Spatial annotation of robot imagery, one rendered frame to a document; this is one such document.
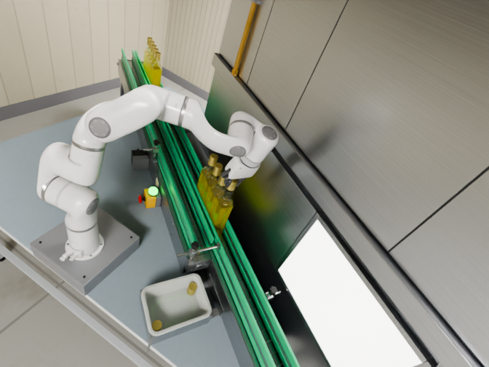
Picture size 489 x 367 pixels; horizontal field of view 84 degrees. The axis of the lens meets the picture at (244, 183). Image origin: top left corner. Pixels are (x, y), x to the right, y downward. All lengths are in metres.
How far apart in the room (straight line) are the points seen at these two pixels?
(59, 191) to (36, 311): 1.18
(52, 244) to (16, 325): 0.88
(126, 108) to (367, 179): 0.62
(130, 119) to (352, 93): 0.56
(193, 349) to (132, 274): 0.37
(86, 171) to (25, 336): 1.28
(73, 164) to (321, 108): 0.72
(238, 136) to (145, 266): 0.73
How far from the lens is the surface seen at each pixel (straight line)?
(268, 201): 1.03
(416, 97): 0.70
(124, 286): 1.21
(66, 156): 0.92
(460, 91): 0.67
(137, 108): 0.71
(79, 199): 0.94
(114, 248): 1.19
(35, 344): 1.98
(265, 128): 0.80
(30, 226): 1.40
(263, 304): 1.05
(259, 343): 1.00
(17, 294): 2.12
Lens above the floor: 1.84
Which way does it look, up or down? 40 degrees down
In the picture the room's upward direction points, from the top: 23 degrees clockwise
